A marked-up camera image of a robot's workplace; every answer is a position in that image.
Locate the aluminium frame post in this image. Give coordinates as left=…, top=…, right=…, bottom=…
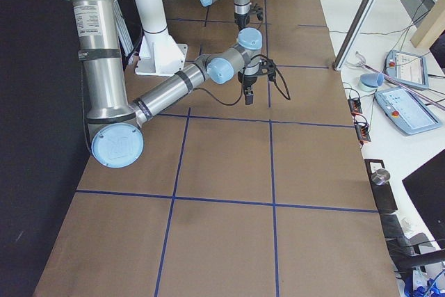
left=332, top=0, right=375, bottom=71

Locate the teach pendant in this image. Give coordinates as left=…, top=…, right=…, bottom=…
left=375, top=88, right=442, bottom=136
left=384, top=49, right=429, bottom=90

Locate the upper orange black clamp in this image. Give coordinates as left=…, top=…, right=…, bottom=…
left=348, top=98, right=362, bottom=115

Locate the upper teach pendant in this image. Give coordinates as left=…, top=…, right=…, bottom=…
left=384, top=49, right=429, bottom=90

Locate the black monitor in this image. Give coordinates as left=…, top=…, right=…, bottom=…
left=403, top=155, right=445, bottom=248

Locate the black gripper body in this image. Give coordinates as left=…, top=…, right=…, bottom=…
left=238, top=58, right=277, bottom=83
left=234, top=3, right=263, bottom=31

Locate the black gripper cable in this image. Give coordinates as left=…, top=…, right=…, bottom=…
left=193, top=55, right=292, bottom=106

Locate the silver metal knob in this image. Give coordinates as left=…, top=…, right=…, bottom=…
left=371, top=168, right=391, bottom=186

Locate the blue tape roll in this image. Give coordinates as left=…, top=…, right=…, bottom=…
left=358, top=72, right=385, bottom=92

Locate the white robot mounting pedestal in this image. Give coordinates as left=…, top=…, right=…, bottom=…
left=135, top=0, right=187, bottom=77

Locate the lower teach pendant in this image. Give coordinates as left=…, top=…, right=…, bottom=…
left=375, top=88, right=442, bottom=136

